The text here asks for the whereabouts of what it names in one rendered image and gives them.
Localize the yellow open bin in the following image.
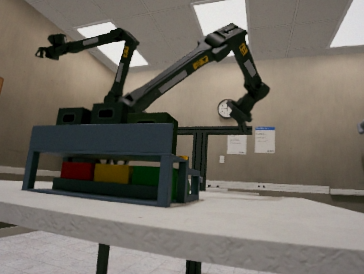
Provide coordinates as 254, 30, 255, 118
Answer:
94, 164, 133, 184

